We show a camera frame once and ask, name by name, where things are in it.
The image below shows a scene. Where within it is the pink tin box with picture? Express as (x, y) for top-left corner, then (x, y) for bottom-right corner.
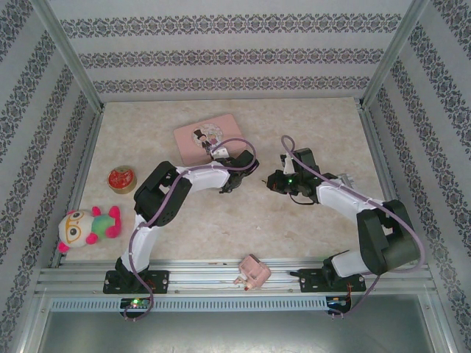
(173, 113), (247, 166)

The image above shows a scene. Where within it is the round red gold tin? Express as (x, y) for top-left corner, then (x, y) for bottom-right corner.
(107, 165), (138, 195)

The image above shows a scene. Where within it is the aluminium frame post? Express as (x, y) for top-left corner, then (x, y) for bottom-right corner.
(360, 0), (431, 110)
(29, 0), (106, 111)

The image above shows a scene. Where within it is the grey slotted cable duct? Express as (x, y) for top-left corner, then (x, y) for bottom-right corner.
(49, 298), (329, 313)

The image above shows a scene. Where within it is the pink plastic toy camera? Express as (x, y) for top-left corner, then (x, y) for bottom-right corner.
(234, 253), (272, 291)

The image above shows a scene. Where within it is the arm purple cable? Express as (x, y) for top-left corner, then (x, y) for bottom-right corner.
(123, 138), (258, 324)
(280, 135), (424, 320)

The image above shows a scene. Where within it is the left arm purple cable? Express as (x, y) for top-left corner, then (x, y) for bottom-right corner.
(123, 138), (258, 324)

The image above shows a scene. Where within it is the aluminium table edge rail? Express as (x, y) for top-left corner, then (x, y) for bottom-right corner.
(49, 104), (106, 268)
(358, 102), (420, 265)

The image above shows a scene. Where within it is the grey sheet metal tray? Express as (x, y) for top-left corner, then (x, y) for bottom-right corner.
(35, 293), (456, 353)

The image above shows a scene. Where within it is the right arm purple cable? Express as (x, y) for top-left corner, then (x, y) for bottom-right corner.
(280, 135), (424, 320)

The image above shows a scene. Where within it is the thin black cable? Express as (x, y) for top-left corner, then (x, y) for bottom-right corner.
(289, 193), (316, 206)

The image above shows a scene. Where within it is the wide aluminium base rail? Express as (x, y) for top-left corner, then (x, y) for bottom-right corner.
(36, 259), (436, 295)

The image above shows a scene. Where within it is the plush toy with orange glasses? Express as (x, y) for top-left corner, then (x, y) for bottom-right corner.
(57, 204), (124, 254)

